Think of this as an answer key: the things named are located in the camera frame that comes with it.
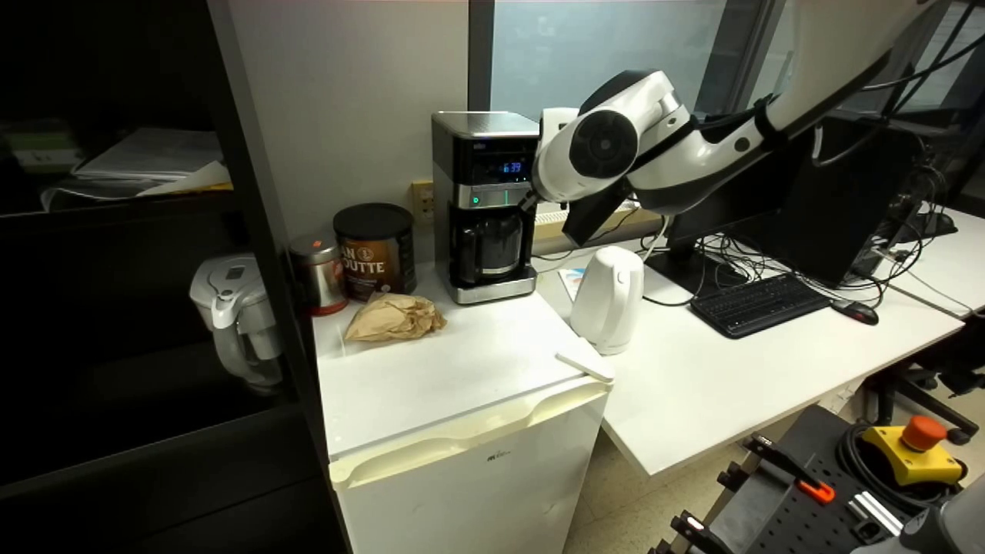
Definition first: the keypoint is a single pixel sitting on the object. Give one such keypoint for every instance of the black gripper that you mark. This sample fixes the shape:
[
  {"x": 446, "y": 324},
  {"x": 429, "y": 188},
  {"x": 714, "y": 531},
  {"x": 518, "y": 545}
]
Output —
[{"x": 595, "y": 216}]

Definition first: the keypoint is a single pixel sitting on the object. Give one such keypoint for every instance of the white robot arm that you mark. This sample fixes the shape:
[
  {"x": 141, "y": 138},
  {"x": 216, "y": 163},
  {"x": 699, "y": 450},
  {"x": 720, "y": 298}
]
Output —
[{"x": 667, "y": 144}]

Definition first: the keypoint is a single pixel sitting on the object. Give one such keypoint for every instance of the black silver coffee maker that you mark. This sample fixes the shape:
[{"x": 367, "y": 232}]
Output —
[{"x": 480, "y": 235}]

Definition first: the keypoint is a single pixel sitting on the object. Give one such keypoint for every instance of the dark brown coffee can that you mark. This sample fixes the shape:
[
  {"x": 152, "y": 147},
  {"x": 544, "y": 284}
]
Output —
[{"x": 374, "y": 257}]

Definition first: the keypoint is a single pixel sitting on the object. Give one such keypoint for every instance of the yellow emergency stop button box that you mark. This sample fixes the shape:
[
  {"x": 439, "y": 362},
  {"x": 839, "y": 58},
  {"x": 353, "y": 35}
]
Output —
[{"x": 913, "y": 450}]

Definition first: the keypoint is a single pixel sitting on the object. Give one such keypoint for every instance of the white electric kettle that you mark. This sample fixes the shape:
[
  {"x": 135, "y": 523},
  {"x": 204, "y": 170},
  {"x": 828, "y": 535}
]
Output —
[{"x": 608, "y": 302}]

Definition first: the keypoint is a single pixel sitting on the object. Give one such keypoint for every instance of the black keyboard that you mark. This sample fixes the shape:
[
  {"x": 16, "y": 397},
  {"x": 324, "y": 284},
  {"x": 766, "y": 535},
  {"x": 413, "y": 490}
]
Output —
[{"x": 765, "y": 307}]

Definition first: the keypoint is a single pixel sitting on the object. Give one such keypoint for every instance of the crumpled brown paper bag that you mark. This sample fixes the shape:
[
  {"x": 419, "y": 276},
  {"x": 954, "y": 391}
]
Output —
[{"x": 396, "y": 320}]

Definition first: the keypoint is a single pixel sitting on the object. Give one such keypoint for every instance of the black computer monitor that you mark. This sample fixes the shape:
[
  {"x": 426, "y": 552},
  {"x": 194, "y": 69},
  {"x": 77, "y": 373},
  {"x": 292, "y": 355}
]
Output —
[{"x": 820, "y": 205}]

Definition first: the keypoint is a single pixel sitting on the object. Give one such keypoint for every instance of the white mini fridge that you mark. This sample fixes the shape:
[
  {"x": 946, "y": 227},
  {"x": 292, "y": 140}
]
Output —
[{"x": 463, "y": 431}]

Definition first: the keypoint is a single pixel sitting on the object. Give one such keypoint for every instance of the small red silver can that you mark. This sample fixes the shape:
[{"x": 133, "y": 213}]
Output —
[{"x": 327, "y": 278}]

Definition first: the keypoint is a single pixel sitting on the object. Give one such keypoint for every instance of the black computer mouse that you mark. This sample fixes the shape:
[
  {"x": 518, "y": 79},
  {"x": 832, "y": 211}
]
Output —
[{"x": 858, "y": 313}]

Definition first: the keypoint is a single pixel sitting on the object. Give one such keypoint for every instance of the black cart top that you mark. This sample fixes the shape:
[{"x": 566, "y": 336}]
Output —
[{"x": 750, "y": 511}]

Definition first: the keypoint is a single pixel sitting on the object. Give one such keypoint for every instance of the black office chair base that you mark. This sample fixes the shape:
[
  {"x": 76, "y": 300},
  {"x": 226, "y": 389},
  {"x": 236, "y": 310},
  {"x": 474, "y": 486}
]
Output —
[{"x": 924, "y": 400}]

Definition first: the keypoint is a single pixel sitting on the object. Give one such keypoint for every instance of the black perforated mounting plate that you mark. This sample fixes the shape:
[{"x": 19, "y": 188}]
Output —
[{"x": 810, "y": 529}]

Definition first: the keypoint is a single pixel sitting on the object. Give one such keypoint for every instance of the silver aluminium profile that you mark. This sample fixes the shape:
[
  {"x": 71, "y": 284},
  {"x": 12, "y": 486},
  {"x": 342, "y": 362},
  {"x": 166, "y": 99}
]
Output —
[{"x": 876, "y": 511}]

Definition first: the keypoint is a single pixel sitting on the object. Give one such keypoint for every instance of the stack of white papers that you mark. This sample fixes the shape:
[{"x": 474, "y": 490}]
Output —
[{"x": 154, "y": 163}]

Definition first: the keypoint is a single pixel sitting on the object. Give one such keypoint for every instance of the black shelf unit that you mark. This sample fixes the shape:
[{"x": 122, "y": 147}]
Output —
[{"x": 154, "y": 450}]

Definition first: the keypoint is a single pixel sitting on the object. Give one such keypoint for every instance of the white wall socket box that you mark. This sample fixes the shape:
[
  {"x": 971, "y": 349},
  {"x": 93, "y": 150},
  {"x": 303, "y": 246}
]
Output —
[{"x": 559, "y": 125}]

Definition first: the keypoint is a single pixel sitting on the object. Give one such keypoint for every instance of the window with dark frame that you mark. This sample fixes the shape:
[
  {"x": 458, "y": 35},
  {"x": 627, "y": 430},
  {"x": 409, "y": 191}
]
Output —
[{"x": 603, "y": 49}]

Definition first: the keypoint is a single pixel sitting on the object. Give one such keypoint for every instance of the yellowed wall outlet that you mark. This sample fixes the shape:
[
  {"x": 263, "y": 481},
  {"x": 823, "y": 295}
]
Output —
[{"x": 424, "y": 199}]

